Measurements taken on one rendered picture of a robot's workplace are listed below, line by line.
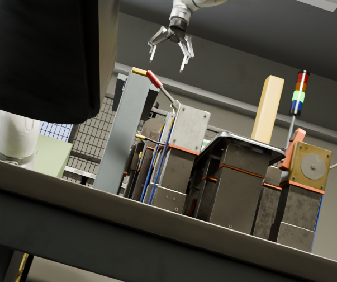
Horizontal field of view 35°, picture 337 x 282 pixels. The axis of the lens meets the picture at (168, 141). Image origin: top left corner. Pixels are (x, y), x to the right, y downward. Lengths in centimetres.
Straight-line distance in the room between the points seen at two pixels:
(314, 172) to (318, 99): 422
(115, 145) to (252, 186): 40
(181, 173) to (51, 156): 100
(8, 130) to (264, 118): 174
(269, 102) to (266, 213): 176
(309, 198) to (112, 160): 55
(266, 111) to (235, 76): 219
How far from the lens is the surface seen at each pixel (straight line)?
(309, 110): 563
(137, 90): 154
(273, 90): 339
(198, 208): 158
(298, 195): 148
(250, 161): 141
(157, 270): 85
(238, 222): 139
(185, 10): 233
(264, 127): 330
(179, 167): 140
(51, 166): 225
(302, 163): 149
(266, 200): 168
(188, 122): 143
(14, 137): 210
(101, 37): 21
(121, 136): 150
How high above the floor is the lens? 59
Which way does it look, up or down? 15 degrees up
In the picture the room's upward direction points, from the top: 16 degrees clockwise
